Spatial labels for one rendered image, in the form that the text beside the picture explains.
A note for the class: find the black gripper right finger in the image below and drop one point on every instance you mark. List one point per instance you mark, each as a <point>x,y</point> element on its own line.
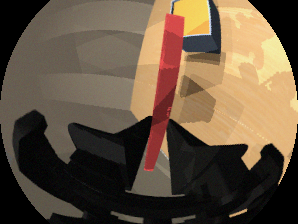
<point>190,157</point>

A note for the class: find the red lid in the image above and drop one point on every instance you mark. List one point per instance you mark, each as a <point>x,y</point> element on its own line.
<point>166,85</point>

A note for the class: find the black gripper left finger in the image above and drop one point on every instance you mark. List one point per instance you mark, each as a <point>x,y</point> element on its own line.
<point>124,148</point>

